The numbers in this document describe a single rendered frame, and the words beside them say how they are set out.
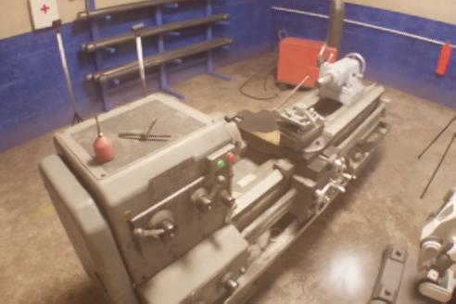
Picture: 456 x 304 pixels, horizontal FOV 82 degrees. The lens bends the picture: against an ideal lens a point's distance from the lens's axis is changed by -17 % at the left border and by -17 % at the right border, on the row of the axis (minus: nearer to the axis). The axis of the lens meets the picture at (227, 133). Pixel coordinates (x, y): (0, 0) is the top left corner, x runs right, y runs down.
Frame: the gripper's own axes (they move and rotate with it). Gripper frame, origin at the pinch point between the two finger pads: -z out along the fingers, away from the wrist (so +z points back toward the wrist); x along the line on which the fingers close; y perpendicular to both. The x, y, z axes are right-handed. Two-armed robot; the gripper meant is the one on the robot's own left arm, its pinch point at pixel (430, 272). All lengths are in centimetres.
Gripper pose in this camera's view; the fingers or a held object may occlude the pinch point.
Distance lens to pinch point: 189.2
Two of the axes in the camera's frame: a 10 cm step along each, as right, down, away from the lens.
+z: 1.6, -7.8, -6.0
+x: -8.1, -4.5, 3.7
